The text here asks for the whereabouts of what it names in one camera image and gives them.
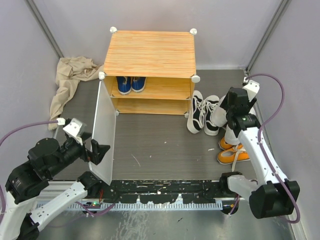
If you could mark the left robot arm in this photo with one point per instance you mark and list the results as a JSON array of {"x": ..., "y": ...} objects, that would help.
[{"x": 25, "y": 183}]

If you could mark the beige crumpled cloth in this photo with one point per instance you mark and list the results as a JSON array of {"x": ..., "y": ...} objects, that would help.
[{"x": 70, "y": 72}]

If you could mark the aluminium frame post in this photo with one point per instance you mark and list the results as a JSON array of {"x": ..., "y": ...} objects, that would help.
[
  {"x": 280, "y": 11},
  {"x": 44, "y": 27}
]

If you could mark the frosted white cabinet door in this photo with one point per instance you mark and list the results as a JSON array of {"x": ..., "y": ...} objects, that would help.
[{"x": 104, "y": 129}]

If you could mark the white leather sneaker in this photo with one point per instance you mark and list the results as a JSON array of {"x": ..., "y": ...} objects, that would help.
[
  {"x": 218, "y": 116},
  {"x": 230, "y": 137}
]

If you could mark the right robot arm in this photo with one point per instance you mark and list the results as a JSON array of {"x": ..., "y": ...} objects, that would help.
[{"x": 273, "y": 195}]

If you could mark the wood-grain shoe cabinet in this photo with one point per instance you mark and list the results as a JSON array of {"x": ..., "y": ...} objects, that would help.
[{"x": 168, "y": 61}]

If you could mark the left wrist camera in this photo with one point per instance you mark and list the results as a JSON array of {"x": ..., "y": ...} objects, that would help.
[{"x": 75, "y": 129}]

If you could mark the aluminium frame post left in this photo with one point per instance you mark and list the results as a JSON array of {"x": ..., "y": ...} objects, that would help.
[{"x": 44, "y": 27}]

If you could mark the black mounting base rail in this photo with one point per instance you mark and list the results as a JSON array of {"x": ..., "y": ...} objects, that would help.
[{"x": 157, "y": 191}]

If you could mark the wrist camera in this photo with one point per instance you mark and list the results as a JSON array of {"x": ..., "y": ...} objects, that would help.
[
  {"x": 252, "y": 88},
  {"x": 75, "y": 129}
]

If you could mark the blue canvas sneaker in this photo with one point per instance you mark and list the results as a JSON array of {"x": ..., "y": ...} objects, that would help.
[
  {"x": 124, "y": 84},
  {"x": 138, "y": 83}
]

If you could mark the orange canvas sneaker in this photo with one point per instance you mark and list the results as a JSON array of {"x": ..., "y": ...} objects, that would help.
[
  {"x": 226, "y": 146},
  {"x": 231, "y": 156}
]

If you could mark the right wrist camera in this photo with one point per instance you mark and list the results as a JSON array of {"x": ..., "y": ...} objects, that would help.
[{"x": 252, "y": 88}]

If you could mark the black white sneaker left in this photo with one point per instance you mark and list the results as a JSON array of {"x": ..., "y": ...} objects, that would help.
[{"x": 196, "y": 117}]

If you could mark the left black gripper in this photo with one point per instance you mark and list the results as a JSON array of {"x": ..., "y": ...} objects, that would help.
[{"x": 98, "y": 151}]

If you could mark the aluminium frame post right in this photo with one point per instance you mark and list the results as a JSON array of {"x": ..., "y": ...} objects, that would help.
[{"x": 280, "y": 11}]

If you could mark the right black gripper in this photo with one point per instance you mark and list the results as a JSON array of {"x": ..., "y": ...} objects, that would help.
[{"x": 225, "y": 104}]

